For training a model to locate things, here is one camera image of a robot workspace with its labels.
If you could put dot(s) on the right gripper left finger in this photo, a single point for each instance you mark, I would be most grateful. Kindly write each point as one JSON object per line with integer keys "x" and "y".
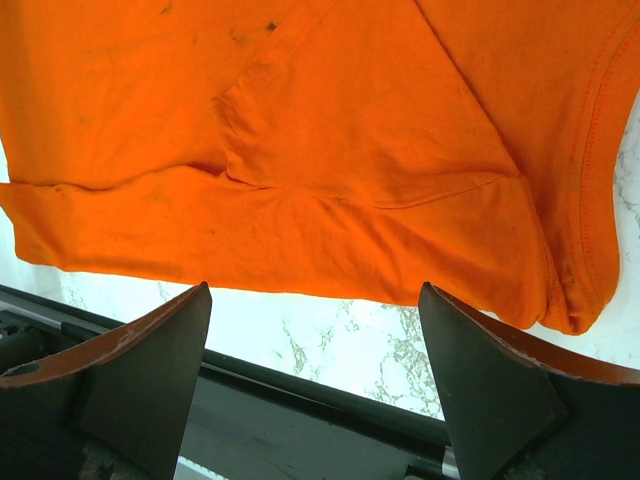
{"x": 90, "y": 398}

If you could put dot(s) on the orange t shirt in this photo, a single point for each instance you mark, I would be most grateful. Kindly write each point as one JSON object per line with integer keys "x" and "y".
{"x": 346, "y": 149}

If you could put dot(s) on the aluminium frame rail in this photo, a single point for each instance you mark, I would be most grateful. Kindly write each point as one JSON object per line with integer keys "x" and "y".
{"x": 225, "y": 360}

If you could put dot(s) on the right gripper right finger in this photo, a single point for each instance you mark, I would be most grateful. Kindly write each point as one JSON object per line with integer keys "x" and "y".
{"x": 519, "y": 407}

